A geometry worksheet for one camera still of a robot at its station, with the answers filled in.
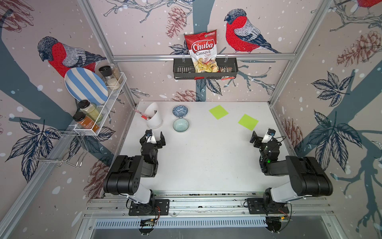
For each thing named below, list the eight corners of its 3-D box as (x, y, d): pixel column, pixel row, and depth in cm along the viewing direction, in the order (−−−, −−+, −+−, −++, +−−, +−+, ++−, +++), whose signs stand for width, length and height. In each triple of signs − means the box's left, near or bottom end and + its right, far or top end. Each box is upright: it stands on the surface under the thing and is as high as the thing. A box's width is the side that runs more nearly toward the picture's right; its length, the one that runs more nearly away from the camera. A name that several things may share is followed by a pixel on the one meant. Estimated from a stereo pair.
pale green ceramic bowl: (172, 132, 104) (172, 129, 101) (174, 121, 110) (173, 118, 108) (189, 132, 104) (188, 129, 101) (189, 121, 110) (189, 118, 108)
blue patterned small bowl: (171, 114, 116) (170, 111, 113) (178, 106, 121) (178, 103, 119) (183, 120, 112) (182, 117, 109) (190, 112, 117) (190, 109, 114)
